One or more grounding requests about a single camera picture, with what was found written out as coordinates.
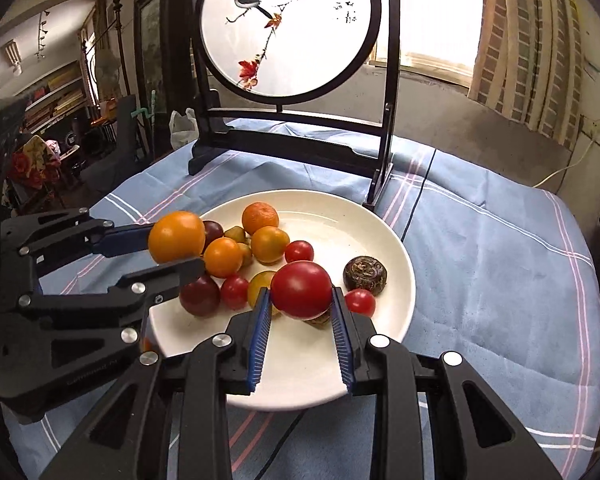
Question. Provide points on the dark wrinkled fruit on plate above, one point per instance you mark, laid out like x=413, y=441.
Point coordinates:
x=365, y=272

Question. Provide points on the red cherry tomato pile top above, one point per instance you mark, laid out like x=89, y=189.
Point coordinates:
x=234, y=292

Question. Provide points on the white oval plate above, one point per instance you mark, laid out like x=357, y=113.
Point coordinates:
x=300, y=368

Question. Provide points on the large dark brown fruit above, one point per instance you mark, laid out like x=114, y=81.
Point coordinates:
x=320, y=320

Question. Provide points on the small green-yellow fruit plate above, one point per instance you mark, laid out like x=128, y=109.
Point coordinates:
x=236, y=233

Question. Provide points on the large red tomato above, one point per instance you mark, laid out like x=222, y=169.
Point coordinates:
x=301, y=290

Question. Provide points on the large orange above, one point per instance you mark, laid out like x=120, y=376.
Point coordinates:
x=176, y=236

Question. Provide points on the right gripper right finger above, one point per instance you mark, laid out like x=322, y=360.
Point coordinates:
x=474, y=435

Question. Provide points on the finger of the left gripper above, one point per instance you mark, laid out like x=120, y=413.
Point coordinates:
x=48, y=241
x=127, y=301

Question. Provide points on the mandarin orange on plate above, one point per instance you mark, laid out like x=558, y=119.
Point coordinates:
x=258, y=215

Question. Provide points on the dark red plum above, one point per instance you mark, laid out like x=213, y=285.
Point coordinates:
x=212, y=231

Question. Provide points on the small yellow fruit pile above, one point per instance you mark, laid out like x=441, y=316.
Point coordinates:
x=247, y=257

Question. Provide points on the blue plaid tablecloth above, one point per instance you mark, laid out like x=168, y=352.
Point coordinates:
x=503, y=276

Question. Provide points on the dark framed painting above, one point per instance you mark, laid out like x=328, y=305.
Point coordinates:
x=148, y=55

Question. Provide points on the red cherry tomato on plate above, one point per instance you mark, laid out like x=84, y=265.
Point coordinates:
x=299, y=250

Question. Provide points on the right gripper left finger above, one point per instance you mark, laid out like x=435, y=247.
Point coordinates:
x=127, y=433

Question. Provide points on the red tomato pile bottom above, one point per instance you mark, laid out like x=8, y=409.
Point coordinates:
x=361, y=301

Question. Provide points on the white plastic bag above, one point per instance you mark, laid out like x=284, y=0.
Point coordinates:
x=183, y=128

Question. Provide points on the yellow orange fruit on plate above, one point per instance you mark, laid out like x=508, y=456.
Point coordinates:
x=268, y=244

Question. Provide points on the black framed bird screen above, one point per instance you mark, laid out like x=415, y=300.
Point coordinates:
x=261, y=59

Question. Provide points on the checked curtain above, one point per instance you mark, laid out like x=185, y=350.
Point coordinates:
x=529, y=65

